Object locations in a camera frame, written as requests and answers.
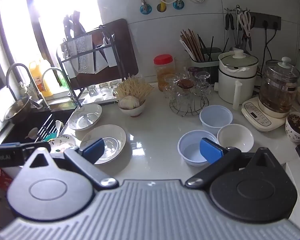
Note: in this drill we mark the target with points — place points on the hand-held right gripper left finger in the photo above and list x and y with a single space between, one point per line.
93 148

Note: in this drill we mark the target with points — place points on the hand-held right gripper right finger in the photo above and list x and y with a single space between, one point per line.
210 152

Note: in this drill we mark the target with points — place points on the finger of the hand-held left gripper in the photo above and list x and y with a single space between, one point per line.
35 147

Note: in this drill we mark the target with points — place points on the shallow leaf-pattern plate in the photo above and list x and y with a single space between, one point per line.
112 142

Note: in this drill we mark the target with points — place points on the translucent plastic bowl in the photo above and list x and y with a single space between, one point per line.
215 120
190 150

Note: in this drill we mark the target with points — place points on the white ceramic bowl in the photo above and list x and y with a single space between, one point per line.
236 137

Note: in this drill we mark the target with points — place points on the deep leaf-pattern plate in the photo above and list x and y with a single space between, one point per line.
85 117

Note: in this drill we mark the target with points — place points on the black kitchen sink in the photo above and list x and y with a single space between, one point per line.
20 132

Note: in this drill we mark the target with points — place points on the small patterned plate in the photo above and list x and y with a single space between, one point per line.
62 142

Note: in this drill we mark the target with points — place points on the steel bowl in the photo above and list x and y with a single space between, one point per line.
15 112

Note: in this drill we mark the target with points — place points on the beige footed bowl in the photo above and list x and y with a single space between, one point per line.
133 111

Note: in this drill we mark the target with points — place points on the drinking glass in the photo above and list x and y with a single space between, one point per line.
104 91
91 92
115 86

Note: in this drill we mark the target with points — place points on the garlic bulb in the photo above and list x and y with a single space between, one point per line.
128 102

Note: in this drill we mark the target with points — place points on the cream kettle heating base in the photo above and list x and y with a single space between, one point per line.
255 115

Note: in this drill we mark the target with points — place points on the orange detergent bottle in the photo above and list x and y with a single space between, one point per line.
38 77

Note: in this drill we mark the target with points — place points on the white electric cooking pot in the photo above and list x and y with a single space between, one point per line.
230 85

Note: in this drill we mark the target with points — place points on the green bottle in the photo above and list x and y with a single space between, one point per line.
63 81

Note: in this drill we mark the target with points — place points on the chrome sink faucet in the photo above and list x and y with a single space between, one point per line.
52 69

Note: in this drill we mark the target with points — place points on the dark sink faucet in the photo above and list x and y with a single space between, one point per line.
11 68

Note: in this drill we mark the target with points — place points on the patterned white cup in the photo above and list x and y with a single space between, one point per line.
293 133

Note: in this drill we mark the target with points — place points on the pale green utensil holder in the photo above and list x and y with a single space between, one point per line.
210 63

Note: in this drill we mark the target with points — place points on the red lid plastic jar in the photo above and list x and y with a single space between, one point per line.
164 72

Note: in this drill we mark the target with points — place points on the glass kettle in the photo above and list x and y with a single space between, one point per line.
277 87

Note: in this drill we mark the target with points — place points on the dark wooden cutting board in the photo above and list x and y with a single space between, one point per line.
125 55

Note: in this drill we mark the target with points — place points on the bundle of wooden chopsticks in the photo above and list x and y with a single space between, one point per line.
190 45

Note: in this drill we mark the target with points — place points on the set of black knives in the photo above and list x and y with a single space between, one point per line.
72 27

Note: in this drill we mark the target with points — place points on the kitchen scissors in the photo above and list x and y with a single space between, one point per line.
246 25

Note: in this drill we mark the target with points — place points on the window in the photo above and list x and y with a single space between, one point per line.
52 5

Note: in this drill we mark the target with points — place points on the metal utensil hook rack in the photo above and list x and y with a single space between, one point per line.
237 9

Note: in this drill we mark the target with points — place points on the blue pipe flange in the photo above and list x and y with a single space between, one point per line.
146 8
178 4

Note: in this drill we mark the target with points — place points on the dark wall power strip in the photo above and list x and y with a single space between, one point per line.
262 20

